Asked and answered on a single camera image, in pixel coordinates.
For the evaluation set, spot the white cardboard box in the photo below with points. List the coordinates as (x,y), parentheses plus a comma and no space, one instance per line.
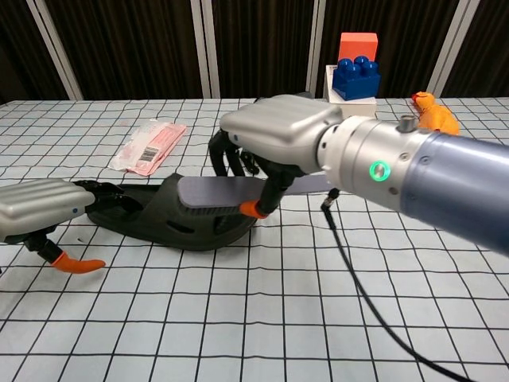
(358,108)

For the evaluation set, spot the white checkered tablecloth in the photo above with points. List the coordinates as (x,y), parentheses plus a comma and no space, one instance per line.
(199,318)

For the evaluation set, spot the blue building block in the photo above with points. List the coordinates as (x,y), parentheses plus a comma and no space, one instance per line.
(356,81)

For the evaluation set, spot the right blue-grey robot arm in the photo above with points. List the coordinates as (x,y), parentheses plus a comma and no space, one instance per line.
(437,179)

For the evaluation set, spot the pink plastic package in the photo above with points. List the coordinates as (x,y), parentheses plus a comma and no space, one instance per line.
(153,143)

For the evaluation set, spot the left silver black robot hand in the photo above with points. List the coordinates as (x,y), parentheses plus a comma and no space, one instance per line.
(36,203)

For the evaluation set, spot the orange cube box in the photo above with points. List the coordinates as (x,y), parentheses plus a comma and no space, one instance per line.
(358,45)

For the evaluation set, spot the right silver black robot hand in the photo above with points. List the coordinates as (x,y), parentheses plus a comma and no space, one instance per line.
(278,123)

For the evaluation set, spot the black slipper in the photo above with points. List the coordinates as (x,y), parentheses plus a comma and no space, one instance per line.
(159,223)

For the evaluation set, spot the black folding screen white frames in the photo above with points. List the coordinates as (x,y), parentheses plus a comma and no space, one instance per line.
(131,44)

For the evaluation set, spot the yellow rubber chicken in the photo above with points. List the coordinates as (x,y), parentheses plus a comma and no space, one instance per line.
(435,117)

